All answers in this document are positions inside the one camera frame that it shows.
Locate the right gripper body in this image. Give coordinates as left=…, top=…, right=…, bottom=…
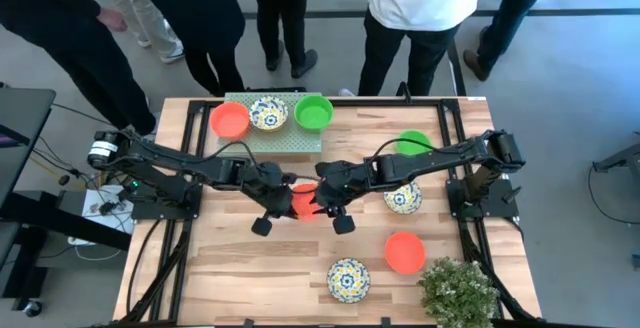
left=313, top=160, right=372, bottom=236

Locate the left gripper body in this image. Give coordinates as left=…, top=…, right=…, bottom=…
left=247, top=161, right=296, bottom=238

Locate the orange plastic mini bowl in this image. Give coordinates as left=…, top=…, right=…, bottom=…
left=291, top=182, right=324, bottom=224
left=209, top=101, right=251, bottom=142
left=383, top=231, right=428, bottom=276

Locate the yellow blue-patterned ceramic bowl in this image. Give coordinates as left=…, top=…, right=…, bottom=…
left=383, top=181, right=424, bottom=216
left=326, top=257, right=372, bottom=305
left=248, top=95, right=290, bottom=133

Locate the green plastic mini bowl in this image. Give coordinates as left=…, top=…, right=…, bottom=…
left=396, top=129, right=434, bottom=158
left=293, top=94, right=335, bottom=134

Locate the green perforated metal shelf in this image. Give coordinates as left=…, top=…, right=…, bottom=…
left=217, top=91, right=325, bottom=165

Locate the potted plant with white flowers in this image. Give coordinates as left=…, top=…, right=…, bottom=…
left=417, top=256, right=502, bottom=328

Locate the white power box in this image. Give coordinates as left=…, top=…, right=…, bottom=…
left=67, top=183, right=136, bottom=248

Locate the black equipment stand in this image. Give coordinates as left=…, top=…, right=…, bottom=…
left=0, top=190, right=132, bottom=314

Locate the person's hand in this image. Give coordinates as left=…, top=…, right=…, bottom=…
left=96, top=7, right=129, bottom=33

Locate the black side desk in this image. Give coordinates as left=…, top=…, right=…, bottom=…
left=0, top=87, right=57, bottom=207

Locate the grey stand leg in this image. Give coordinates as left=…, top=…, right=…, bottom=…
left=591, top=142, right=640, bottom=175

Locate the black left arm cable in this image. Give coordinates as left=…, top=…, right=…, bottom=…
left=197, top=140, right=264, bottom=172

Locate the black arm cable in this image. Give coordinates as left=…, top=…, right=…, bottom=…
left=197, top=140, right=264, bottom=172
left=367, top=136, right=454, bottom=162

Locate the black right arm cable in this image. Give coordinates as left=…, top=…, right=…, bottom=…
left=367, top=136, right=454, bottom=162

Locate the black aluminium table frame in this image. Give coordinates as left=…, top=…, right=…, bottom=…
left=112, top=96, right=546, bottom=328

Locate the black clamp bracket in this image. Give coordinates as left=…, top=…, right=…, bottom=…
left=396, top=81, right=414, bottom=105

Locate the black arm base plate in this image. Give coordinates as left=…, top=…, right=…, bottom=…
left=446, top=176, right=521, bottom=220
left=130, top=182, right=202, bottom=222

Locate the thick black cable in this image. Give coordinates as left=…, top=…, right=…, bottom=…
left=125, top=217, right=166, bottom=315

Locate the black floor cable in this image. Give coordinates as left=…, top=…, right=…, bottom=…
left=586, top=165, right=640, bottom=227

